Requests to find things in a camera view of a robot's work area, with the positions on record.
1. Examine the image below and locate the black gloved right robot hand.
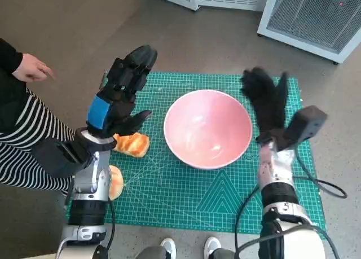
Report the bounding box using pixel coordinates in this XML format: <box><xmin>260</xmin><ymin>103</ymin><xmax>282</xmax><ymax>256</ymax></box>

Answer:
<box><xmin>240</xmin><ymin>67</ymin><xmax>290</xmax><ymax>143</ymax></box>

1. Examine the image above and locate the person's hand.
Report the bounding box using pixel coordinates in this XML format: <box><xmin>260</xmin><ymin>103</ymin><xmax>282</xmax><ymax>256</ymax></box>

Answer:
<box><xmin>13</xmin><ymin>53</ymin><xmax>56</xmax><ymax>83</ymax></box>

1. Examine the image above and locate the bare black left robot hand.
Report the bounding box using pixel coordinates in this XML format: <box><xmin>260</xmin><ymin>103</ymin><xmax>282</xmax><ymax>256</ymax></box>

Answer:
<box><xmin>85</xmin><ymin>44</ymin><xmax>159</xmax><ymax>139</ymax></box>

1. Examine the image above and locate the braided orange toy bread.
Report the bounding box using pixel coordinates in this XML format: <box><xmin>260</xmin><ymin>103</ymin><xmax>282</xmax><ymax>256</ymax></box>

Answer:
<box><xmin>112</xmin><ymin>131</ymin><xmax>151</xmax><ymax>159</ymax></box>

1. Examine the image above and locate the pink bowl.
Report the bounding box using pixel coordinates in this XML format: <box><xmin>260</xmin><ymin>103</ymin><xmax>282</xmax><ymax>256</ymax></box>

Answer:
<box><xmin>163</xmin><ymin>90</ymin><xmax>253</xmax><ymax>170</ymax></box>

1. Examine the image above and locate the round toy bread bun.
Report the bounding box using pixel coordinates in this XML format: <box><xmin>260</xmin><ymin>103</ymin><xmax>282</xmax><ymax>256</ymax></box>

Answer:
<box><xmin>108</xmin><ymin>165</ymin><xmax>125</xmax><ymax>201</ymax></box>

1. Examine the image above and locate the person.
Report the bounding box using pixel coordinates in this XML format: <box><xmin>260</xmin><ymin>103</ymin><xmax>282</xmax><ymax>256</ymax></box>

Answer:
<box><xmin>0</xmin><ymin>38</ymin><xmax>78</xmax><ymax>192</ymax></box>

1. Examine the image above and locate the white cabinet with mesh panel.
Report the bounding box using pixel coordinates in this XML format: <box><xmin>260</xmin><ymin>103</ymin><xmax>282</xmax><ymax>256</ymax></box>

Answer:
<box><xmin>256</xmin><ymin>0</ymin><xmax>361</xmax><ymax>64</ymax></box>

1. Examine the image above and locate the green cutting mat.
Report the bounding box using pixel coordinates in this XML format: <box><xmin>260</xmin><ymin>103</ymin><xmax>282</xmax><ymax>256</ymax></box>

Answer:
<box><xmin>64</xmin><ymin>69</ymin><xmax>328</xmax><ymax>235</ymax></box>

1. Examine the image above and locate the white shoe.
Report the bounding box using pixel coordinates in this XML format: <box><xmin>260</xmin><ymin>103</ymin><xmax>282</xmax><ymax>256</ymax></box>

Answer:
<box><xmin>160</xmin><ymin>237</ymin><xmax>177</xmax><ymax>259</ymax></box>
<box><xmin>204</xmin><ymin>236</ymin><xmax>222</xmax><ymax>259</ymax></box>

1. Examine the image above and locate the dark grey leg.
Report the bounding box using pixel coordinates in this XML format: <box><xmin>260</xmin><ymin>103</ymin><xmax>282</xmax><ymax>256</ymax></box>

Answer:
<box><xmin>210</xmin><ymin>247</ymin><xmax>238</xmax><ymax>259</ymax></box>
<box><xmin>135</xmin><ymin>244</ymin><xmax>168</xmax><ymax>259</ymax></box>

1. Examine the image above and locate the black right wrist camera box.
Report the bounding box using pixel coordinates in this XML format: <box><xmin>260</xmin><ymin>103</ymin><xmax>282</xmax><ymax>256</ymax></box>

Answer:
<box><xmin>277</xmin><ymin>104</ymin><xmax>329</xmax><ymax>153</ymax></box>

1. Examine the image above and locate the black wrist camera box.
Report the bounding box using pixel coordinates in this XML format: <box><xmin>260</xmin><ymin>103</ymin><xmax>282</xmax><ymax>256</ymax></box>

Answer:
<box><xmin>30</xmin><ymin>137</ymin><xmax>86</xmax><ymax>186</ymax></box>
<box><xmin>277</xmin><ymin>104</ymin><xmax>329</xmax><ymax>153</ymax></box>

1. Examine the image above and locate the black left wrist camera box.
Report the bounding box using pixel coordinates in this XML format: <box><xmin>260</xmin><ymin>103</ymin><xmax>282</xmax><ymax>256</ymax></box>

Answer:
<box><xmin>30</xmin><ymin>137</ymin><xmax>86</xmax><ymax>186</ymax></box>

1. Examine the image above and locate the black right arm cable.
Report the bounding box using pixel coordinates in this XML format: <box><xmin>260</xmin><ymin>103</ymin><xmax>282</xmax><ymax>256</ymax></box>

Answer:
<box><xmin>233</xmin><ymin>145</ymin><xmax>349</xmax><ymax>259</ymax></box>

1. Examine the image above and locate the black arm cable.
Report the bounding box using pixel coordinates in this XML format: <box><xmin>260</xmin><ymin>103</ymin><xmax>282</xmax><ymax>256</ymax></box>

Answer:
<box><xmin>104</xmin><ymin>199</ymin><xmax>117</xmax><ymax>259</ymax></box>
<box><xmin>233</xmin><ymin>145</ymin><xmax>349</xmax><ymax>259</ymax></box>

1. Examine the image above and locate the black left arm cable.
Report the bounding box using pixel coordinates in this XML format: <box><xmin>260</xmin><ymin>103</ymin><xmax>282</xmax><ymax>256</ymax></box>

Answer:
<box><xmin>104</xmin><ymin>199</ymin><xmax>117</xmax><ymax>259</ymax></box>

